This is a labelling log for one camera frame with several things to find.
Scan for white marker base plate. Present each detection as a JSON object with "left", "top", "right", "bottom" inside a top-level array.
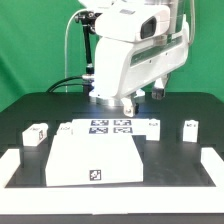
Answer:
[{"left": 72, "top": 118, "right": 149, "bottom": 135}]

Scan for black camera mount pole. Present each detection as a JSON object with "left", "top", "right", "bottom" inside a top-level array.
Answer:
[{"left": 75, "top": 10, "right": 97, "bottom": 94}]

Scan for black cables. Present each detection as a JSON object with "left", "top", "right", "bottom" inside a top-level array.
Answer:
[{"left": 45, "top": 75, "right": 88, "bottom": 94}]

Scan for white U-shaped fence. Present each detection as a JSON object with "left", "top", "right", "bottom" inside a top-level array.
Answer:
[{"left": 0, "top": 147, "right": 224, "bottom": 215}]

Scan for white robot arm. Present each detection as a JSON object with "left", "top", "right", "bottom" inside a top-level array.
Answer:
[{"left": 78, "top": 0, "right": 195, "bottom": 117}]

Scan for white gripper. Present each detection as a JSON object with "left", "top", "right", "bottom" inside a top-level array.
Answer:
[{"left": 94, "top": 5, "right": 189, "bottom": 117}]

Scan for white square tabletop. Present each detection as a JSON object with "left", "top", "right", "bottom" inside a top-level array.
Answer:
[{"left": 45, "top": 134, "right": 143, "bottom": 186}]

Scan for white cable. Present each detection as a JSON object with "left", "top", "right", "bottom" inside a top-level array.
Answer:
[{"left": 64, "top": 8, "right": 88, "bottom": 94}]

